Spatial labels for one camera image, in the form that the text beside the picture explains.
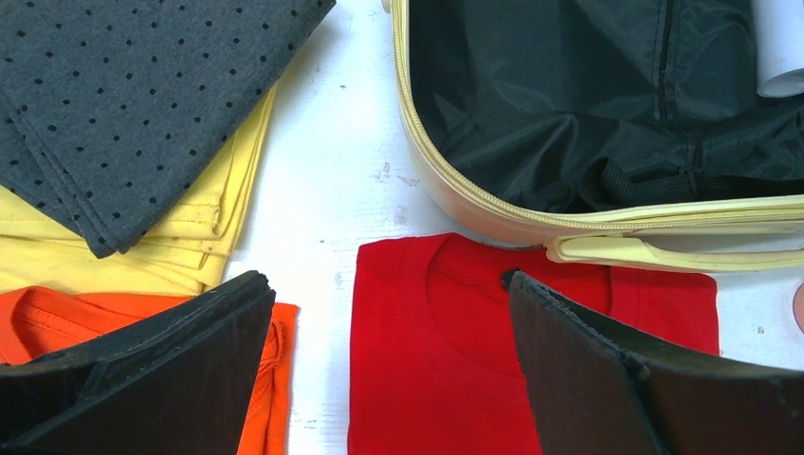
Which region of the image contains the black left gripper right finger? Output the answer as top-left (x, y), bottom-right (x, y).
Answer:
top-left (508, 271), bottom-right (803, 454)

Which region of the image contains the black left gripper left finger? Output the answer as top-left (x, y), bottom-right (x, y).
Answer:
top-left (1, 271), bottom-right (275, 454)

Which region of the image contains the red printed t-shirt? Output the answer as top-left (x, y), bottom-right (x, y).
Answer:
top-left (347, 233), bottom-right (720, 454)

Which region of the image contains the dark grey dotted cloth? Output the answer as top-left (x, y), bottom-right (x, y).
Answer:
top-left (1, 1), bottom-right (333, 258)

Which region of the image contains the white spray bottle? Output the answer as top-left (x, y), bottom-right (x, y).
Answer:
top-left (751, 0), bottom-right (803, 99)

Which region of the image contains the yellow folded t-shirt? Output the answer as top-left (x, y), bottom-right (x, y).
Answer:
top-left (1, 90), bottom-right (276, 296)

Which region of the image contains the orange folded t-shirt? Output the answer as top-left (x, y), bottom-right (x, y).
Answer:
top-left (1, 286), bottom-right (298, 454)

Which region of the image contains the yellow open suitcase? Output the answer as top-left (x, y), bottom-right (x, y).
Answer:
top-left (383, 1), bottom-right (803, 273)

